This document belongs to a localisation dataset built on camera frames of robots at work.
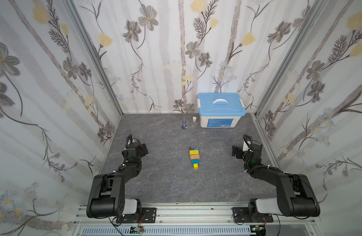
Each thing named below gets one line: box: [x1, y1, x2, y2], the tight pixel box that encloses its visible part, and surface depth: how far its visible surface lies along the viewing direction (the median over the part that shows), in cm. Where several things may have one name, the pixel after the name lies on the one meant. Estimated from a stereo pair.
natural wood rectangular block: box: [189, 154, 201, 160], surface depth 95 cm
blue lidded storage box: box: [197, 92, 247, 128], surface depth 106 cm
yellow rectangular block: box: [189, 149, 200, 156], surface depth 97 cm
